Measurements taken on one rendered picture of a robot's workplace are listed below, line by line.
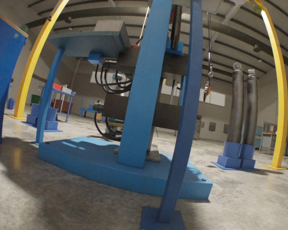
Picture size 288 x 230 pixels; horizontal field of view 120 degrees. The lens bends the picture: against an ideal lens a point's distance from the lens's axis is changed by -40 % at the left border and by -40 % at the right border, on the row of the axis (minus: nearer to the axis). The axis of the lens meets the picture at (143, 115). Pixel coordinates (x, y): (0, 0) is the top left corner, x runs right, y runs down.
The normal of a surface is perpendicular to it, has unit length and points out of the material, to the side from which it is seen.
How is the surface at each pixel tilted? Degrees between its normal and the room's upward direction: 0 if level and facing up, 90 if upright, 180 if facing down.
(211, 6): 180
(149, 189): 90
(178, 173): 90
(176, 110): 90
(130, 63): 90
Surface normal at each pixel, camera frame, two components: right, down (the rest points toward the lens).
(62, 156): -0.06, -0.08
